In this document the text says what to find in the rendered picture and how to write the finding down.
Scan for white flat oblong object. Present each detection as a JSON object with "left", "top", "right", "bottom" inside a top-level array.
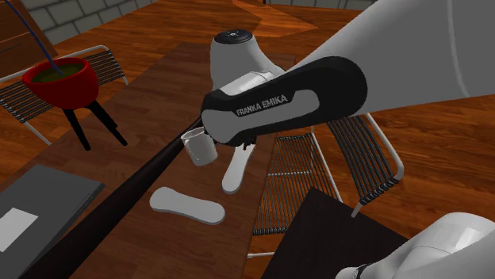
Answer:
[
  {"left": 149, "top": 186, "right": 226, "bottom": 226},
  {"left": 221, "top": 143, "right": 256, "bottom": 195}
]

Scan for white mug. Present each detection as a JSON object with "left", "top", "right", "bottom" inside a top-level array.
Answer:
[{"left": 180, "top": 127, "right": 219, "bottom": 167}]

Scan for brown wooden table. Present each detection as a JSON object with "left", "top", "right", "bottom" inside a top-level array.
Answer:
[{"left": 0, "top": 41, "right": 297, "bottom": 279}]

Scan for dark robot stand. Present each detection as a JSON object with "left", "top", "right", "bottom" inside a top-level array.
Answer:
[{"left": 261, "top": 186, "right": 409, "bottom": 279}]

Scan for dark brown baseball bat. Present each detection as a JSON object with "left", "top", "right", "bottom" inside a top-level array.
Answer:
[{"left": 20, "top": 117, "right": 205, "bottom": 279}]

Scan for red plant pot, black legs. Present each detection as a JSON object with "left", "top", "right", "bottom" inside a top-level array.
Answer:
[{"left": 2, "top": 0, "right": 129, "bottom": 152}]

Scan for grey laptop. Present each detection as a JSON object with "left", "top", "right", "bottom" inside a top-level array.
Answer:
[{"left": 0, "top": 163, "right": 106, "bottom": 279}]

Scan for brown wooden cabinet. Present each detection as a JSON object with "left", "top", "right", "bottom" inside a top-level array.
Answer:
[{"left": 0, "top": 0, "right": 59, "bottom": 79}]

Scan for white frame black slat chair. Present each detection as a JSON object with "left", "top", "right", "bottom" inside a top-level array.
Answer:
[
  {"left": 0, "top": 44, "right": 129, "bottom": 147},
  {"left": 246, "top": 113, "right": 405, "bottom": 259}
]

